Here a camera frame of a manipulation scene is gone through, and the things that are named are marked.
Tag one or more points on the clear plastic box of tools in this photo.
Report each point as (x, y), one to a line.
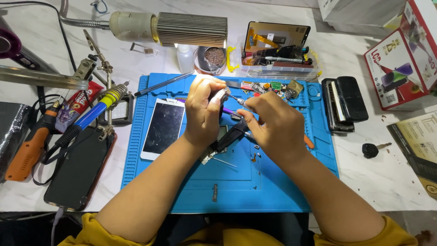
(283, 70)

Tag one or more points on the small metal strip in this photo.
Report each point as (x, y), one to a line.
(215, 193)

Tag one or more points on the blue yellow soldering iron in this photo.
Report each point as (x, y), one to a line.
(85, 118)

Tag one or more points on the red snack packet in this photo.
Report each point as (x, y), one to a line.
(73, 107)

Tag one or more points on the black gold printed box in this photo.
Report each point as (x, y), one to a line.
(418, 147)

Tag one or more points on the white cardboard box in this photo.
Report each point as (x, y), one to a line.
(355, 15)

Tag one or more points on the white plastic bottle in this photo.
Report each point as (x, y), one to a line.
(185, 59)

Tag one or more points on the small clear plastic piece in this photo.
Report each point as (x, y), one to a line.
(145, 50)

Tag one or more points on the blue silicone repair mat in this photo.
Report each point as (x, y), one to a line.
(239, 184)

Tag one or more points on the orange black electric tool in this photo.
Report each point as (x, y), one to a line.
(29, 150)

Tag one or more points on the person's left hand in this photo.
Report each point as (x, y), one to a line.
(199, 112)

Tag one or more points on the white smartphone with cracked screen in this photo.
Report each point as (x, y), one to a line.
(163, 128)

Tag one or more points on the phone display panel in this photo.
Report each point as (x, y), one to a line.
(273, 34)

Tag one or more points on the black wrapped box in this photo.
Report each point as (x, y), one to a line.
(12, 136)

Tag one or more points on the pile of small electronic parts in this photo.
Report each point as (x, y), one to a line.
(276, 88)

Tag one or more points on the purple black hot air gun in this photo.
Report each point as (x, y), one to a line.
(20, 51)

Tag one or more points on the tin of brass cleaning wool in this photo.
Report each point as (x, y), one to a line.
(211, 58)

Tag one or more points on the purple toothbrush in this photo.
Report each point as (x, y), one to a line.
(230, 112)

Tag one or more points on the person's right hand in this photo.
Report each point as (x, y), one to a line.
(280, 129)

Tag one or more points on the small silver metal phone part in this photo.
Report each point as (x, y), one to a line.
(223, 95)

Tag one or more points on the black smartphone in red case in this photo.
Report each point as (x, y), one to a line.
(76, 170)

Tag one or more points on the red white carton box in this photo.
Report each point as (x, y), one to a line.
(403, 65)

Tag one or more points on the silver precision screwdriver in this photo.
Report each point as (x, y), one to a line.
(239, 101)

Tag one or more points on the black car key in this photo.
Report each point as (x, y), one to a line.
(370, 150)

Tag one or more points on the thin metal tweezers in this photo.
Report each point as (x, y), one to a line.
(222, 161)

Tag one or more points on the metal helping hands stand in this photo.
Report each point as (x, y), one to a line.
(109, 75)

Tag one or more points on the clear plastic bar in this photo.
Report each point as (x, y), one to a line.
(41, 79)

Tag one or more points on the long metal spudger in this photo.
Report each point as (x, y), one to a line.
(164, 83)

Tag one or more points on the gooseneck desk lamp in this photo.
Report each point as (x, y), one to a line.
(177, 29)

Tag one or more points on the person's yellow shirt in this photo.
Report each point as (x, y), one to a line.
(239, 239)

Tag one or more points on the stack of black phones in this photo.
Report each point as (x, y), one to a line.
(344, 102)

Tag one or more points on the dismantled black phone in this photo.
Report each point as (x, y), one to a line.
(228, 136)

